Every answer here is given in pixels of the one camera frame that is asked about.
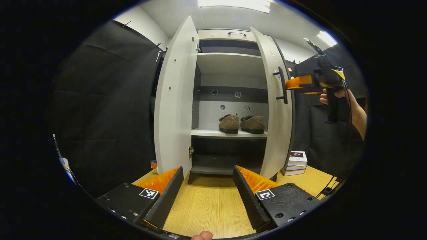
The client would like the brown fuzzy shoe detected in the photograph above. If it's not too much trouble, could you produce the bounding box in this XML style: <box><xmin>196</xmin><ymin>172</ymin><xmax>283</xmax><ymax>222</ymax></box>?
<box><xmin>219</xmin><ymin>114</ymin><xmax>240</xmax><ymax>134</ymax></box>
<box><xmin>240</xmin><ymin>115</ymin><xmax>266</xmax><ymax>134</ymax></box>

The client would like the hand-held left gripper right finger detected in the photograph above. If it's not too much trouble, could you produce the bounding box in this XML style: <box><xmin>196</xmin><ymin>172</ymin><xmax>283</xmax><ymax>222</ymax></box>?
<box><xmin>233</xmin><ymin>165</ymin><xmax>321</xmax><ymax>233</ymax></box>

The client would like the small ceiling light panel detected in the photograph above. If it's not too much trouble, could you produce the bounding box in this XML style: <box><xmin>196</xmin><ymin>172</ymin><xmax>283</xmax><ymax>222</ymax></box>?
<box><xmin>316</xmin><ymin>31</ymin><xmax>338</xmax><ymax>47</ymax></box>

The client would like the white shoe cabinet door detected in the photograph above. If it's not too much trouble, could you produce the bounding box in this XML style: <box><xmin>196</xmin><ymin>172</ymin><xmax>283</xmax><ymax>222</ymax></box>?
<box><xmin>250</xmin><ymin>27</ymin><xmax>296</xmax><ymax>180</ymax></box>
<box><xmin>154</xmin><ymin>16</ymin><xmax>200</xmax><ymax>177</ymax></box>

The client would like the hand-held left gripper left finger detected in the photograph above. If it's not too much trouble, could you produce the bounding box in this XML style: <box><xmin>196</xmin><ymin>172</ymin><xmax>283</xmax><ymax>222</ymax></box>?
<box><xmin>95</xmin><ymin>166</ymin><xmax>184</xmax><ymax>230</ymax></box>

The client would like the large ceiling light panel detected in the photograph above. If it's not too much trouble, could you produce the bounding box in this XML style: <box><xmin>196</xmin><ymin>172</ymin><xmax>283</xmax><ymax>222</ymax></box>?
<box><xmin>197</xmin><ymin>0</ymin><xmax>271</xmax><ymax>14</ymax></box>

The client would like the white shoe cabinet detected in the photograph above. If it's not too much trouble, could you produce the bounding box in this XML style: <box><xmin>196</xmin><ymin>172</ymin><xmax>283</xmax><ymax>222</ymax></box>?
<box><xmin>190</xmin><ymin>28</ymin><xmax>277</xmax><ymax>184</ymax></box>

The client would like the black door handle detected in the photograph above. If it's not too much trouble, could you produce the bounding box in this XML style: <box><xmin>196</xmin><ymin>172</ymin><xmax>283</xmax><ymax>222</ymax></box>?
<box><xmin>273</xmin><ymin>67</ymin><xmax>288</xmax><ymax>104</ymax></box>

